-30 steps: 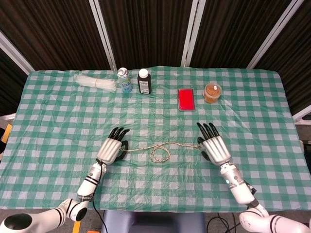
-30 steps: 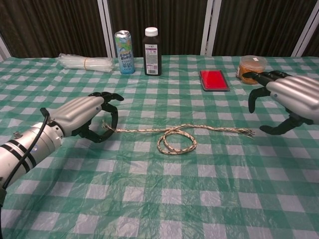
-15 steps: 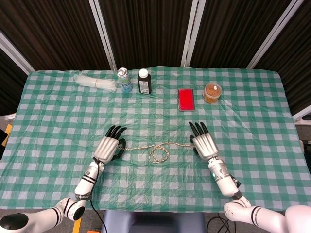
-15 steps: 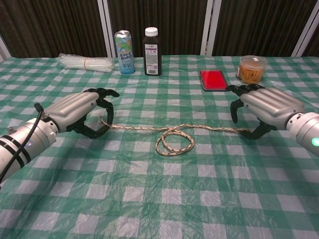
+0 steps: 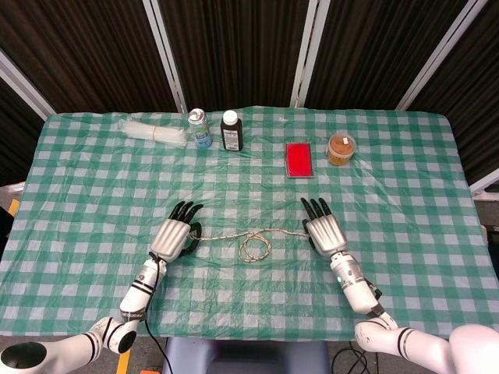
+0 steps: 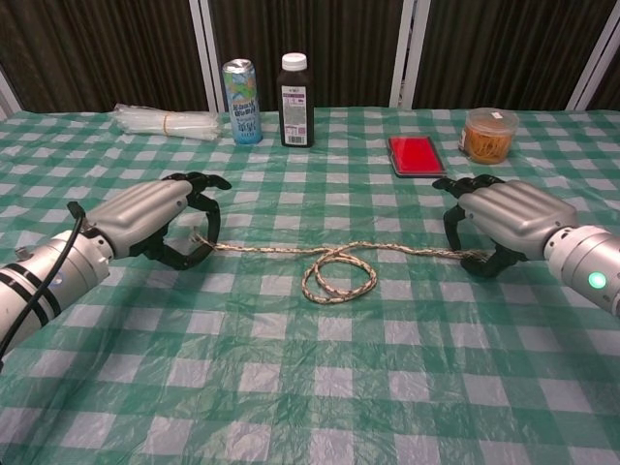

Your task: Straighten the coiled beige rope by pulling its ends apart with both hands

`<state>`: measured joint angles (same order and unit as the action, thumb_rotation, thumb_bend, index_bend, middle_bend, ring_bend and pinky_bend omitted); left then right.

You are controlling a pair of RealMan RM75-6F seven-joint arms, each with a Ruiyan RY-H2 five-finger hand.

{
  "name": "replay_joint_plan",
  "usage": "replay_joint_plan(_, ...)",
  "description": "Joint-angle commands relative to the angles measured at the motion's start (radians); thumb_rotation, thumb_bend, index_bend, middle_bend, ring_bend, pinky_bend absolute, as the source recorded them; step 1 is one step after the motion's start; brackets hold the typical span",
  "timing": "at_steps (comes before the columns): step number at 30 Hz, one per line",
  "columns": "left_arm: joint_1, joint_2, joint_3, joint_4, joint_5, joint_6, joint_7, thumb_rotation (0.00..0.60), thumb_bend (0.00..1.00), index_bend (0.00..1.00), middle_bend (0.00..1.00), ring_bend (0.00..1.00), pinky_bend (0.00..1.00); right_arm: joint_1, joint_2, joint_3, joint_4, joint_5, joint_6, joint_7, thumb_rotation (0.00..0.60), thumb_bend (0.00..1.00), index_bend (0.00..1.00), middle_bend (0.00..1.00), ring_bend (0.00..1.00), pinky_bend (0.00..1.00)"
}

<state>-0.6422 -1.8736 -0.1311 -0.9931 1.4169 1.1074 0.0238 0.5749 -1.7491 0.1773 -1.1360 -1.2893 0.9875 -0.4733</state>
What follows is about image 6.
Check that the clear tub of rubber bands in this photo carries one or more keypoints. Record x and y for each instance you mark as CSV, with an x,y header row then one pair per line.
x,y
488,138

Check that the light blue drink can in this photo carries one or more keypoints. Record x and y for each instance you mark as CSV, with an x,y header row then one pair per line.
x,y
242,106

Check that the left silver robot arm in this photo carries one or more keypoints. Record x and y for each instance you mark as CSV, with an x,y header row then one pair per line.
x,y
43,286

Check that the green white checkered tablecloth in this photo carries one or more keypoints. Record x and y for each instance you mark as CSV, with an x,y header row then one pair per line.
x,y
271,378

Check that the white partition frame post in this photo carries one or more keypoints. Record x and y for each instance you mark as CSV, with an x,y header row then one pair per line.
x,y
404,53
205,53
593,68
6,97

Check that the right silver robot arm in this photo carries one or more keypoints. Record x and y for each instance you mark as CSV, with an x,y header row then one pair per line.
x,y
586,266

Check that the red ink stamp pad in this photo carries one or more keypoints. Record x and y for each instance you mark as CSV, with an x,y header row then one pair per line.
x,y
416,154

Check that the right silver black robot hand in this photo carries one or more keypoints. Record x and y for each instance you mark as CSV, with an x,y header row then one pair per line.
x,y
513,208

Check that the dark bottle with white cap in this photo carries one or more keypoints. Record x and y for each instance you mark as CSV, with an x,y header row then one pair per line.
x,y
295,106

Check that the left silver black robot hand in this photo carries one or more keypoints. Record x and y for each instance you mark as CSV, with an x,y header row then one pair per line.
x,y
135,210

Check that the bundle of clear straws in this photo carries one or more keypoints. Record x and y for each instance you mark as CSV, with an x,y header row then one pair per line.
x,y
164,125

